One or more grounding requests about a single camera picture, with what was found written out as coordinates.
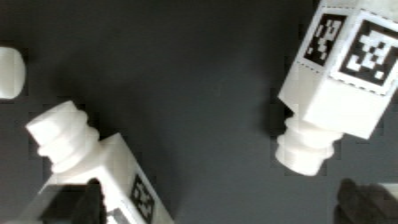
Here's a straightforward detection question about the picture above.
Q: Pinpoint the white leg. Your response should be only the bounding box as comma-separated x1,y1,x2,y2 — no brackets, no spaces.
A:
275,0,398,176
24,101,174,224
0,47,24,99

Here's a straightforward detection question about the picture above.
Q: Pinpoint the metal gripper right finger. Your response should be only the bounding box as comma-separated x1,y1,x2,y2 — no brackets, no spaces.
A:
332,179,398,224

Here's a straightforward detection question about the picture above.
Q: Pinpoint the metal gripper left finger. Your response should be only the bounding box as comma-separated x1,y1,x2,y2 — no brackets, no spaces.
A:
19,178,106,224

